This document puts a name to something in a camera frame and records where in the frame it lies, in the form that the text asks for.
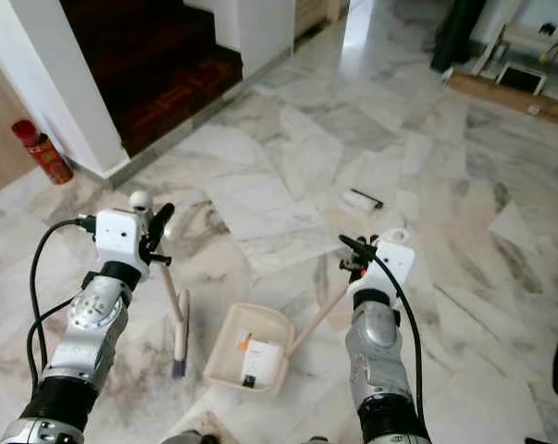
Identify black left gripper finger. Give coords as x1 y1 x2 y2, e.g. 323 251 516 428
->
149 203 177 243

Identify white handled broom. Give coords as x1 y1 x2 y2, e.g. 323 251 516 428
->
129 191 191 378

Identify beige dustpan with wooden handle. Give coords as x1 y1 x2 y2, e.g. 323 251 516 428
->
205 220 409 397

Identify white tube with black strip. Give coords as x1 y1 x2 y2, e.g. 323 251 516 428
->
341 188 384 215

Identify small white carton box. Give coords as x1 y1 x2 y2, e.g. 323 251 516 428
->
240 338 284 388

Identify red can with gold print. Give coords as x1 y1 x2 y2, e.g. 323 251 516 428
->
12 120 74 185

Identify dark wooden stairs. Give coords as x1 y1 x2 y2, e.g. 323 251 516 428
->
58 0 244 158

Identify light brown wooden door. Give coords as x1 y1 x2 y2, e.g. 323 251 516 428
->
0 46 39 197

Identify grey robot foot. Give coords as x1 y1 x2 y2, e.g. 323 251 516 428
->
161 428 213 444

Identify brown wooden plank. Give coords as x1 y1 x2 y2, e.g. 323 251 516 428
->
447 72 558 130

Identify white framed dark picture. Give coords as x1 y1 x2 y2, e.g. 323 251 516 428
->
496 63 548 95

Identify beige louvred door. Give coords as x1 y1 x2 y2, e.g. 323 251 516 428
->
295 0 349 38

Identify white rolled tube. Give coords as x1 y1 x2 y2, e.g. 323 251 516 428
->
501 23 558 53

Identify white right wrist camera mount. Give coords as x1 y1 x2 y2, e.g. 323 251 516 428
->
349 227 416 306

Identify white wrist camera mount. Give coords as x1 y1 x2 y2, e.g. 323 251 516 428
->
349 227 416 306
95 209 152 267

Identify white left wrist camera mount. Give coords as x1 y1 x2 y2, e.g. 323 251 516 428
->
95 209 152 267

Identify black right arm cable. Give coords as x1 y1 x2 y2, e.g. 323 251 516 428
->
369 250 428 417

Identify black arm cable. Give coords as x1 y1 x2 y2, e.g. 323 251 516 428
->
369 250 428 417
26 216 100 389

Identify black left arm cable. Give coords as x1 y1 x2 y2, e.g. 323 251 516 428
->
26 216 100 389

